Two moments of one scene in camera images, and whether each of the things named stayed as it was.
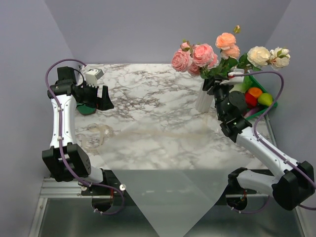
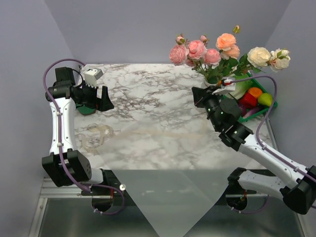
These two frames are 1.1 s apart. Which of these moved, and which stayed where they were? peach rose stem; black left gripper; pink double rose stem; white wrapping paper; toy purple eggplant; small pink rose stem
Moved: pink double rose stem; small pink rose stem
Stayed: white wrapping paper; toy purple eggplant; black left gripper; peach rose stem
